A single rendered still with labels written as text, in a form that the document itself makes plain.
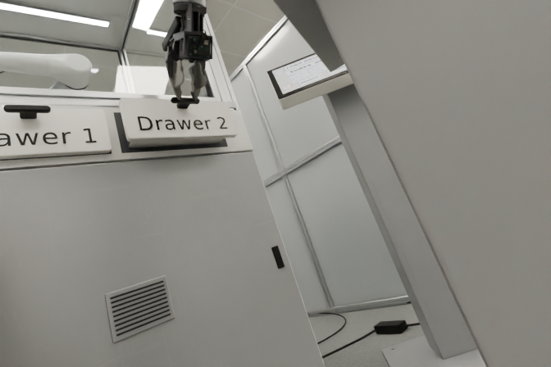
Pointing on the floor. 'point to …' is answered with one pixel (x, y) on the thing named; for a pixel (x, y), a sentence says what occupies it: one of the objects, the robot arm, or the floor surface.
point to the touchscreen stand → (403, 245)
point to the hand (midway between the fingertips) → (185, 94)
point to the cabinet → (147, 268)
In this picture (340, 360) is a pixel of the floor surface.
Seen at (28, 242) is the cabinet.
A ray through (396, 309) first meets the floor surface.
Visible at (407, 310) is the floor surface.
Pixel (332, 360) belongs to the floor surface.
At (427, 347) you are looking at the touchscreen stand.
